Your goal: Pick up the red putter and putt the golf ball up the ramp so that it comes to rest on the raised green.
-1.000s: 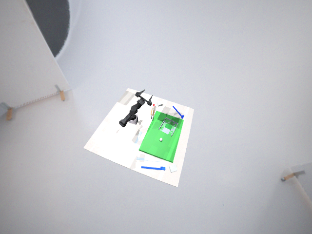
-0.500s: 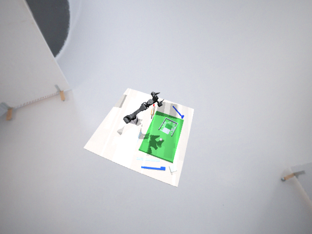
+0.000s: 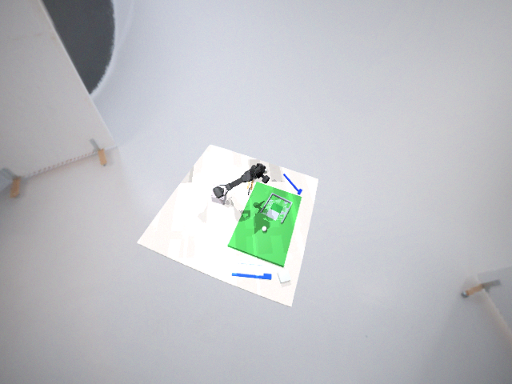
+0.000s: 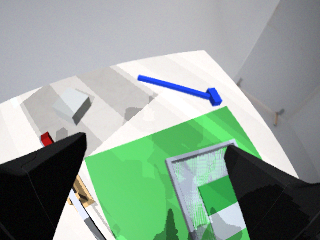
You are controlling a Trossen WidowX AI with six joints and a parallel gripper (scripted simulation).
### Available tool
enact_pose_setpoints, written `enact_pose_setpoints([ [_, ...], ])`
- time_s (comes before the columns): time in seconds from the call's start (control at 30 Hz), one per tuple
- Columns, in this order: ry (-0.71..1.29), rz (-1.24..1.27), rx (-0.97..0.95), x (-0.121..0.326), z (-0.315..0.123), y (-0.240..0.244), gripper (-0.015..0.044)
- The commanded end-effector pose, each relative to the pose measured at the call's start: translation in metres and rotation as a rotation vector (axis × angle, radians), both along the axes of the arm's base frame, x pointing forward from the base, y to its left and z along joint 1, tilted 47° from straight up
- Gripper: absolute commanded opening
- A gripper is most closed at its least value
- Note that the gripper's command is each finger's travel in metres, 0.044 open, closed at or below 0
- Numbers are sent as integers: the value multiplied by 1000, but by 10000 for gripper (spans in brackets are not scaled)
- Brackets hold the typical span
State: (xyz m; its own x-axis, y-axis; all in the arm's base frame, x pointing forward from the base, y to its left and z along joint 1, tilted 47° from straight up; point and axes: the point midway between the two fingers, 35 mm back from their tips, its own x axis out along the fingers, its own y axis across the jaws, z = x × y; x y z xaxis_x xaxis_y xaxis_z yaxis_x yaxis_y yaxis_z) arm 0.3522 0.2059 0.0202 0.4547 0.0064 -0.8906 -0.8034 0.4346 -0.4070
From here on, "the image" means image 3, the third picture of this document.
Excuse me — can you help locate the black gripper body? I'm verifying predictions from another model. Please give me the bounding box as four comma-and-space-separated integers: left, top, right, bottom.
250, 165, 270, 184

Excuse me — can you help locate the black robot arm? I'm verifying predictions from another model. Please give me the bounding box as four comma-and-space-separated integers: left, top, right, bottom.
212, 163, 266, 198

